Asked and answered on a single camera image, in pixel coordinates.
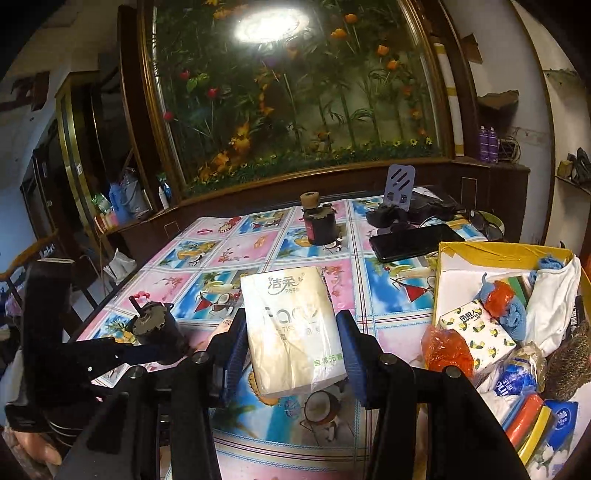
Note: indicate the green packet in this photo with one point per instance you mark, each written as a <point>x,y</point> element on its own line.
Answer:
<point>101,203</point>

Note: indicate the black packet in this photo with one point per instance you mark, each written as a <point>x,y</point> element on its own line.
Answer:
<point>582,314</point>

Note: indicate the large black motor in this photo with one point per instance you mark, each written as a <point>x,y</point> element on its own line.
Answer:
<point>157,330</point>

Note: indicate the dark jar with red label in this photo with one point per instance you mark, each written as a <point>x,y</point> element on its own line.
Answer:
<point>319,228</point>

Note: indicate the purple spray can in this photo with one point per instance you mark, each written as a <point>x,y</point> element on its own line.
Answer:
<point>484,145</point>
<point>493,146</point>

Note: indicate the black sunglasses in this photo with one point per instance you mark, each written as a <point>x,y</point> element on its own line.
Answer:
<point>485,226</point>

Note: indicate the yellow cardboard box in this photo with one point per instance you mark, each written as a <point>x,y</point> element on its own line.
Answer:
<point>461,277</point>

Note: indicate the white plastic bag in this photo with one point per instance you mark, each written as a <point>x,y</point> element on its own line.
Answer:
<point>120,265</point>

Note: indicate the pink box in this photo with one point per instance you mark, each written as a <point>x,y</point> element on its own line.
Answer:
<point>105,221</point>

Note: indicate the purple white phone stand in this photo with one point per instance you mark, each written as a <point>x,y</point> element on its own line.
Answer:
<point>400,182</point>

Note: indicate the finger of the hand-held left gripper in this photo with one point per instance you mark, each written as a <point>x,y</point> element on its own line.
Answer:
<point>138,356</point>

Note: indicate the green yellow sponge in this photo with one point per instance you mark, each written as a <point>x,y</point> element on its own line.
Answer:
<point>519,286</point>

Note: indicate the grey kettle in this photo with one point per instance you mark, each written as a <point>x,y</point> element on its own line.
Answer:
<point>136,194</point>

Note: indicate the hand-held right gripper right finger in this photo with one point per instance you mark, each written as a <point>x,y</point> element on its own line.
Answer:
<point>355,369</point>

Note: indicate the fish tank with plants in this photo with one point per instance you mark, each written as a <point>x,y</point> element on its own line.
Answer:
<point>300,92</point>

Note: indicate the person's left hand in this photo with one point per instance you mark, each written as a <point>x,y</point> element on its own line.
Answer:
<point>32,445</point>

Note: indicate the steel wool scourer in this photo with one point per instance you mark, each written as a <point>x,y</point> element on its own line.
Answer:
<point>568,369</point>

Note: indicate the dark wooden tank cabinet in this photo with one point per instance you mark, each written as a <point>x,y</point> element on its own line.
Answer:
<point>485,194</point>

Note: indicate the blue knitted cloth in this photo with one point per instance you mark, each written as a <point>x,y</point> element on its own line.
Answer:
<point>550,264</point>
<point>512,318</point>

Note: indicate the rolled paper tube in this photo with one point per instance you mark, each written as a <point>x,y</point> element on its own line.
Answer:
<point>449,92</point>

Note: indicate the white spray bottle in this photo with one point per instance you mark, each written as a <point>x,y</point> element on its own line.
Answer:
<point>164,194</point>

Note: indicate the small orange plastic bag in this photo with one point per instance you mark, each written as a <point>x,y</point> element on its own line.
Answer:
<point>498,297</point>

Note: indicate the large orange plastic bag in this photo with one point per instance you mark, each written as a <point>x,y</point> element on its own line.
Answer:
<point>445,353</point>

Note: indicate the black smartphone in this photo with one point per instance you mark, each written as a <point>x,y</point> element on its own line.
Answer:
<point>415,242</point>

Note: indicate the blue white tissue pack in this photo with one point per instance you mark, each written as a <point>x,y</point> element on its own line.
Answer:
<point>512,381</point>

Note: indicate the lemon print tissue pack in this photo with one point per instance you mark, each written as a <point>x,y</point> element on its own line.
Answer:
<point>480,341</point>

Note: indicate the dark items on shelf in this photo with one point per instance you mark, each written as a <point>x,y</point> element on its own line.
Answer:
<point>577,168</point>

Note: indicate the orange yellow sponge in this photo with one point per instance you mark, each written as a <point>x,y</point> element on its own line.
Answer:
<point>528,422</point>

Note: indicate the printed fruit flower tablecloth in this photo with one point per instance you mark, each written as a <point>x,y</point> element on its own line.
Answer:
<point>277,240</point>

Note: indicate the blue thermos jug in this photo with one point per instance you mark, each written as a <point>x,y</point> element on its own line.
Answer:
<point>117,203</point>

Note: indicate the white shelf gold trim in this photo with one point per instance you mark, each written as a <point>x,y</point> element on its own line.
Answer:
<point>572,203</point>

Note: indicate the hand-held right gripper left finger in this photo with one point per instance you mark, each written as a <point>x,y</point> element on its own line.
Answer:
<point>235,364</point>

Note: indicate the tan spool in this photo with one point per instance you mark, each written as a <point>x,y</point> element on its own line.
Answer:
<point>310,201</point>

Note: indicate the white cloth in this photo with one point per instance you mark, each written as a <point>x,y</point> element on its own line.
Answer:
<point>554,300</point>

